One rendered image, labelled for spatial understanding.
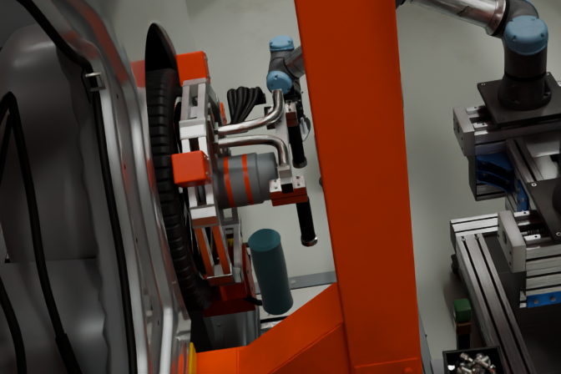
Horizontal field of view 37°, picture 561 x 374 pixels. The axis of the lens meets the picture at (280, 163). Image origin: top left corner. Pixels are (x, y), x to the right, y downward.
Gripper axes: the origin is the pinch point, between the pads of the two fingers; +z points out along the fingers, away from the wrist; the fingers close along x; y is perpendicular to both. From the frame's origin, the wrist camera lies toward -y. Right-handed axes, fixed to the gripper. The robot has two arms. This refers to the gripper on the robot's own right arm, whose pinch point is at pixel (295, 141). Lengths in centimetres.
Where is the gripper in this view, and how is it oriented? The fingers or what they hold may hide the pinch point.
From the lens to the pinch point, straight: 242.6
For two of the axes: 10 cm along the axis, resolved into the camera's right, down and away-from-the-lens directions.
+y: -1.5, -7.9, -5.9
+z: 0.6, 5.9, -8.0
